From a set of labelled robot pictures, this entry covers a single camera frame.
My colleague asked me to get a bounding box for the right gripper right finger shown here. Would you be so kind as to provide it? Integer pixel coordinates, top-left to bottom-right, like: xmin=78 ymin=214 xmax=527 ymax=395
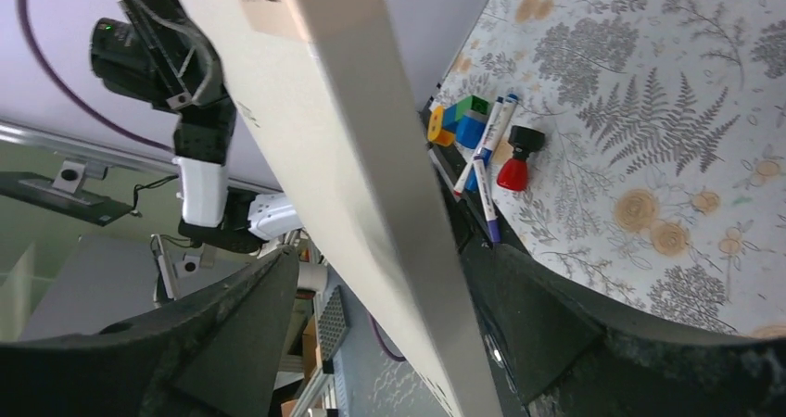
xmin=461 ymin=244 xmax=785 ymax=416

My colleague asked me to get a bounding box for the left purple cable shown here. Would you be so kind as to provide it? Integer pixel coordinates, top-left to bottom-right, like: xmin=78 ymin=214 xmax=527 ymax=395
xmin=17 ymin=0 xmax=176 ymax=155

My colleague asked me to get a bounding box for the white perforated board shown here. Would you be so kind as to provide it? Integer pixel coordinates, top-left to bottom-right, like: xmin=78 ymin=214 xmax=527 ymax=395
xmin=101 ymin=0 xmax=505 ymax=417

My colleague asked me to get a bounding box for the floral table mat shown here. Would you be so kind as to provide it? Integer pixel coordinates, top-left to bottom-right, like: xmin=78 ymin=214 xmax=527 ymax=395
xmin=436 ymin=0 xmax=785 ymax=338

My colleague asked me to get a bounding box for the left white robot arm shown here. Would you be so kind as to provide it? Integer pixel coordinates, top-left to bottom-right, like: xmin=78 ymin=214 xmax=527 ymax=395
xmin=90 ymin=0 xmax=303 ymax=254

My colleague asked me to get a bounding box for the white blue marker pen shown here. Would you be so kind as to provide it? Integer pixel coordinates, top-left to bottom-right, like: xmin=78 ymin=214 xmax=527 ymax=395
xmin=473 ymin=155 xmax=501 ymax=245

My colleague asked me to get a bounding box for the blue block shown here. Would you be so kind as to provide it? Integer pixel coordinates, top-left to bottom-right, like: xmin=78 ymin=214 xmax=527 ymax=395
xmin=442 ymin=101 xmax=472 ymax=133

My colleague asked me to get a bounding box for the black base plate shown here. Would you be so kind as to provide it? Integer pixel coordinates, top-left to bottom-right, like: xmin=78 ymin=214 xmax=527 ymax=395
xmin=426 ymin=142 xmax=531 ymax=416

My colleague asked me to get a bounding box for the green small block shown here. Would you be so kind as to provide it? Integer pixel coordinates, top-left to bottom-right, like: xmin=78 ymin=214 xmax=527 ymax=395
xmin=455 ymin=95 xmax=489 ymax=119

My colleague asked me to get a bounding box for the white red marker pen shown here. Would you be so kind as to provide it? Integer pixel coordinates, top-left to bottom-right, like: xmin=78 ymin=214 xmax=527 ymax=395
xmin=453 ymin=96 xmax=503 ymax=196

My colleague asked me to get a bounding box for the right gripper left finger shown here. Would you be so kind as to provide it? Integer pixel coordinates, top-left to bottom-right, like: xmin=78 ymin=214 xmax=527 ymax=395
xmin=1 ymin=248 xmax=299 ymax=416

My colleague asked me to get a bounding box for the red black stamp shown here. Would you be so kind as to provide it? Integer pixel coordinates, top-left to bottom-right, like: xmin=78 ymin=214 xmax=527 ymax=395
xmin=496 ymin=125 xmax=546 ymax=192

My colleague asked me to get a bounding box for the small blue cap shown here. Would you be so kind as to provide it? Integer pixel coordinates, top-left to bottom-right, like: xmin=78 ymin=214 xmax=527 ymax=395
xmin=455 ymin=109 xmax=488 ymax=149

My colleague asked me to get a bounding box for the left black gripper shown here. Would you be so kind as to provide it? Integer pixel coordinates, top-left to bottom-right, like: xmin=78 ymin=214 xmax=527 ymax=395
xmin=88 ymin=0 xmax=232 ymax=115

